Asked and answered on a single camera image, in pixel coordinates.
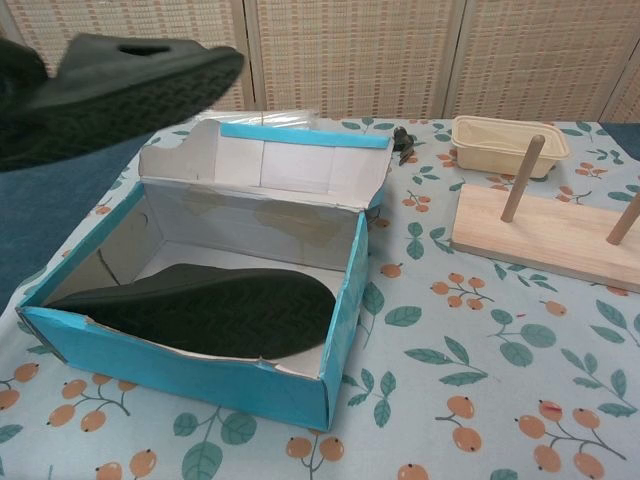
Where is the black shoe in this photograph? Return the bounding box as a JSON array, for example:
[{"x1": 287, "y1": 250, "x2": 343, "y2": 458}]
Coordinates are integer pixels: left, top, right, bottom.
[
  {"x1": 44, "y1": 263, "x2": 337, "y2": 361},
  {"x1": 0, "y1": 33, "x2": 246, "y2": 174}
]

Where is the blue cardboard shoe box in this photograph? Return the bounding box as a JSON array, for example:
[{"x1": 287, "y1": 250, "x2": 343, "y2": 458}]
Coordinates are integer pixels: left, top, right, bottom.
[{"x1": 17, "y1": 117, "x2": 394, "y2": 432}]

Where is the floral leaf print tablecloth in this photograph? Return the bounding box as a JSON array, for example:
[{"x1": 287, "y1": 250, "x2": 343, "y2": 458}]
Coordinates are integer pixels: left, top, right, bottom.
[{"x1": 0, "y1": 115, "x2": 640, "y2": 480}]

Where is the bamboo folding screen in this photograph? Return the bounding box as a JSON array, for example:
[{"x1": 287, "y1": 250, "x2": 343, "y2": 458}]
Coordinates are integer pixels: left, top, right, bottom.
[{"x1": 0, "y1": 0, "x2": 640, "y2": 124}]

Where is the beige plastic food tray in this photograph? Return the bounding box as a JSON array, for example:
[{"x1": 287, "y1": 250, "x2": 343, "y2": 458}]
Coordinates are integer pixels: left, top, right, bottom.
[{"x1": 451, "y1": 114, "x2": 572, "y2": 180}]

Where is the wooden peg board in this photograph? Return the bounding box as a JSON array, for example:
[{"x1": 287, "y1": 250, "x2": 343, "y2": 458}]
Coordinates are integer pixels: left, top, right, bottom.
[{"x1": 448, "y1": 134, "x2": 640, "y2": 295}]

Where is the blue table cover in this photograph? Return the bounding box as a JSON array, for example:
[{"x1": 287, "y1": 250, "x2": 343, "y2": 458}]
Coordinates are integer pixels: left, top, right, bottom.
[{"x1": 0, "y1": 119, "x2": 640, "y2": 314}]

